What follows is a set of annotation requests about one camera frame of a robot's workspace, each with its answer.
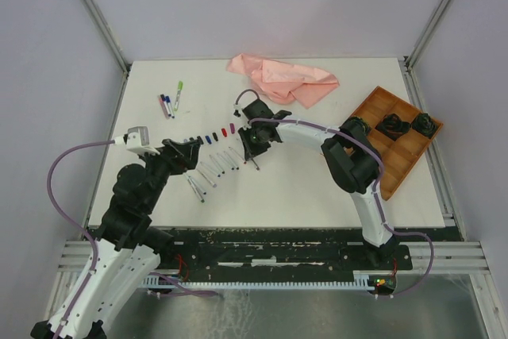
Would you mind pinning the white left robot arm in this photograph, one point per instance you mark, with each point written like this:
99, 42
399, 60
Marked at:
125, 248

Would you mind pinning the black mounting base plate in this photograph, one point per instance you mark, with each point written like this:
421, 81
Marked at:
276, 255

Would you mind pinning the green black coiled bundle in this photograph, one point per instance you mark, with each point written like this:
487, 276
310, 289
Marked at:
365, 127

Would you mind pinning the green-tipped white pen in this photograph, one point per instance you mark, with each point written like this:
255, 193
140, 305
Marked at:
195, 189

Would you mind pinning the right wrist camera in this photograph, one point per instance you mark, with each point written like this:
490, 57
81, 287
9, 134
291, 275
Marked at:
238, 110

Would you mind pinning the aluminium frame post left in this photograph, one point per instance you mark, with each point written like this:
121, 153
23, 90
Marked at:
106, 34

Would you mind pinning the wooden compartment tray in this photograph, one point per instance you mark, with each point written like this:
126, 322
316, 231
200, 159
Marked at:
400, 132

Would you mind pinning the white cable duct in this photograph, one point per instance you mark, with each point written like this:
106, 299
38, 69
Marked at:
359, 283

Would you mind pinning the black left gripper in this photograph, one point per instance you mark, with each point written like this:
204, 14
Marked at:
181, 156

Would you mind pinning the aluminium frame post right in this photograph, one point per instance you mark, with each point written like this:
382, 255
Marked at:
426, 35

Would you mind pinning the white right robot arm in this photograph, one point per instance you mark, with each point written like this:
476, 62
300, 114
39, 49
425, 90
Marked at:
354, 164

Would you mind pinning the light green capped pen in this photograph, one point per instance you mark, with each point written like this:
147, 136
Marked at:
178, 95

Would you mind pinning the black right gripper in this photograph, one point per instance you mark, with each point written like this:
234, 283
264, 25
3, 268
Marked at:
250, 150

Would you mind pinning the aluminium frame post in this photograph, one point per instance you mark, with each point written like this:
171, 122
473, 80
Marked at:
106, 34
426, 35

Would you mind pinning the pink cloth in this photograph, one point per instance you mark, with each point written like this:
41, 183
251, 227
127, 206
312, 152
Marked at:
284, 83

